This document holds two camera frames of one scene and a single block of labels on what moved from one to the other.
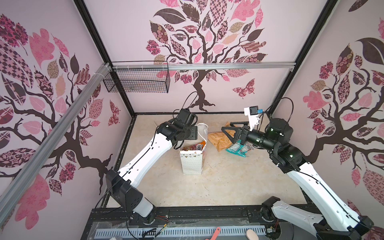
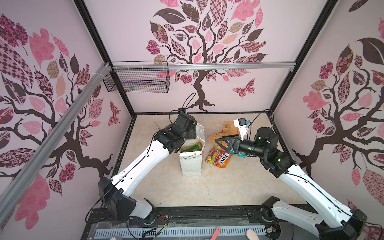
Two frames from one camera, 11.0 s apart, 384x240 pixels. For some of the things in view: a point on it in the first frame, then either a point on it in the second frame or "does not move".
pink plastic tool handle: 216,233 does not move
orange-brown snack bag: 218,139 does not move
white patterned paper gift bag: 192,153 does not move
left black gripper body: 193,128 does not move
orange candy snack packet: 198,146 to 219,158
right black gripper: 244,132 to 233,143
